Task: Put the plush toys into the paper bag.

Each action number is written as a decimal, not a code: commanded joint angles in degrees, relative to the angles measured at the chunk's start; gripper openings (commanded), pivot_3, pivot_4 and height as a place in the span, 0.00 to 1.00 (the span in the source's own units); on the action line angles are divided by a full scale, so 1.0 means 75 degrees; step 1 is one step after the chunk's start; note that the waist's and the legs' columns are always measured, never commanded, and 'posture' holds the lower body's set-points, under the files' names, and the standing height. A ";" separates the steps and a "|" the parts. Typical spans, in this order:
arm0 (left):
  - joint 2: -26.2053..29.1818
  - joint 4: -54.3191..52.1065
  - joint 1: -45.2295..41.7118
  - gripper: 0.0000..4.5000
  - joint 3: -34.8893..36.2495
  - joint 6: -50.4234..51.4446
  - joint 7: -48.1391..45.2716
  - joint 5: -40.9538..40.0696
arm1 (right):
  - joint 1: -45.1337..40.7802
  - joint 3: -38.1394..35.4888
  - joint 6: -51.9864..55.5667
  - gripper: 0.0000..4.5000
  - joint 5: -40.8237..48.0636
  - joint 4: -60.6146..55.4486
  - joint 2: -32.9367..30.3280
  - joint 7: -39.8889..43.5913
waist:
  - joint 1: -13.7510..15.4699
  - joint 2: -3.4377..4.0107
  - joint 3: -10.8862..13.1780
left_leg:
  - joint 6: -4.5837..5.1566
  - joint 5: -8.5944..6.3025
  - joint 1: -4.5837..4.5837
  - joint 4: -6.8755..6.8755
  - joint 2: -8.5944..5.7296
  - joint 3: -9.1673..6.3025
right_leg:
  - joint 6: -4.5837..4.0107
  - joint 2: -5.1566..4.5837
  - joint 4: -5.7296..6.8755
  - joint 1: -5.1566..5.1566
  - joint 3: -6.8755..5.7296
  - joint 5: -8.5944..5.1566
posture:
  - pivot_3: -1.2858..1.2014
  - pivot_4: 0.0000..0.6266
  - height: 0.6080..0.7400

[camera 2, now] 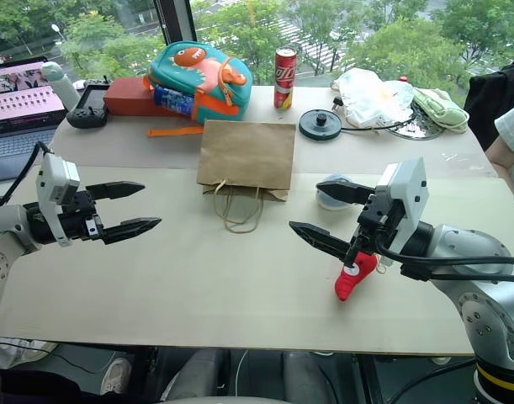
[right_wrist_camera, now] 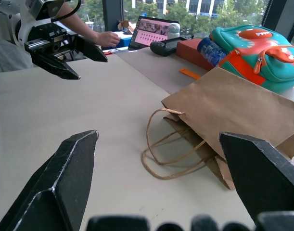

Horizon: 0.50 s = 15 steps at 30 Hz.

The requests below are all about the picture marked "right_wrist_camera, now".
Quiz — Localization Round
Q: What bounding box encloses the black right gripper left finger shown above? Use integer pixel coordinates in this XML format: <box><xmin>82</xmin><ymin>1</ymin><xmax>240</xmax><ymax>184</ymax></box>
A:
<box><xmin>0</xmin><ymin>129</ymin><xmax>100</xmax><ymax>231</ymax></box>

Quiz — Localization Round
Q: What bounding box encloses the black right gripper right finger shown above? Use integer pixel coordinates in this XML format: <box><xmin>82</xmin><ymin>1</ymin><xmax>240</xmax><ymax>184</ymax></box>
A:
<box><xmin>218</xmin><ymin>131</ymin><xmax>294</xmax><ymax>225</ymax></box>

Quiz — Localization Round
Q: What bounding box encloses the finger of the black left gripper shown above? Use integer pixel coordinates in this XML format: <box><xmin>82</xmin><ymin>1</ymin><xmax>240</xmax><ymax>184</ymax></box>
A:
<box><xmin>32</xmin><ymin>51</ymin><xmax>81</xmax><ymax>80</ymax></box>
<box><xmin>73</xmin><ymin>35</ymin><xmax>109</xmax><ymax>63</ymax></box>

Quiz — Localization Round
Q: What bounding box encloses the brown paper bag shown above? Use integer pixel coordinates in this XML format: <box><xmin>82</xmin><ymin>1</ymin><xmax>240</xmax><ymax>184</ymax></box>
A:
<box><xmin>142</xmin><ymin>66</ymin><xmax>294</xmax><ymax>191</ymax></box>

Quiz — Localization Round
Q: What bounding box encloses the person's hand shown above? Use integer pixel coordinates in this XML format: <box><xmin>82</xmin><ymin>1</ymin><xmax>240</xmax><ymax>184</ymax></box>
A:
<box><xmin>96</xmin><ymin>31</ymin><xmax>121</xmax><ymax>48</ymax></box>

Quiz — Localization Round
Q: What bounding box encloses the blue box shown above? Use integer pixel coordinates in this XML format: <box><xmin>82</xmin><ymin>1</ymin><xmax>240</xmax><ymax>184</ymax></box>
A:
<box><xmin>112</xmin><ymin>31</ymin><xmax>133</xmax><ymax>50</ymax></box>

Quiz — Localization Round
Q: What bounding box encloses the open laptop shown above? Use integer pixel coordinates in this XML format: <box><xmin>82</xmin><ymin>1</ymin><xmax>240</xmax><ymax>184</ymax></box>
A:
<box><xmin>128</xmin><ymin>15</ymin><xmax>180</xmax><ymax>51</ymax></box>

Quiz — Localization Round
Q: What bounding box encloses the black handheld controller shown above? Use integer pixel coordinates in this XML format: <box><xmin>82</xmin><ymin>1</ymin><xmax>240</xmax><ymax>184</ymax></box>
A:
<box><xmin>150</xmin><ymin>36</ymin><xmax>189</xmax><ymax>57</ymax></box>

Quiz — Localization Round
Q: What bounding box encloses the red cardboard box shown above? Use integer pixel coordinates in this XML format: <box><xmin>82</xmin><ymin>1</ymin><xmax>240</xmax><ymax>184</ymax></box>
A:
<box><xmin>177</xmin><ymin>38</ymin><xmax>221</xmax><ymax>72</ymax></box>

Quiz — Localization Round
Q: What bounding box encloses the blue patterned water bottle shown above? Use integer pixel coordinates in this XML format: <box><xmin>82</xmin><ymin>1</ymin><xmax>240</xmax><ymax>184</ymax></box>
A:
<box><xmin>197</xmin><ymin>37</ymin><xmax>229</xmax><ymax>67</ymax></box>

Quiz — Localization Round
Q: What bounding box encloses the teal dinosaur backpack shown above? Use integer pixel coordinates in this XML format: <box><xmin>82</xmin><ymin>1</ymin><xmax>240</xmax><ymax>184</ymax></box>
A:
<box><xmin>209</xmin><ymin>25</ymin><xmax>294</xmax><ymax>95</ymax></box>

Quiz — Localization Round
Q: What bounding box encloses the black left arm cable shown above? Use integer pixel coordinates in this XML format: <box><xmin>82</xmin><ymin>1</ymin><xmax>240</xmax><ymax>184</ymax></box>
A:
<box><xmin>50</xmin><ymin>0</ymin><xmax>83</xmax><ymax>24</ymax></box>

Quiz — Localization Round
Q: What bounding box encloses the orange strap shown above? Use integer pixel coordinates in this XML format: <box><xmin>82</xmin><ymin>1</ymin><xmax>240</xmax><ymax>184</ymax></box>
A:
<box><xmin>179</xmin><ymin>68</ymin><xmax>201</xmax><ymax>80</ymax></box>

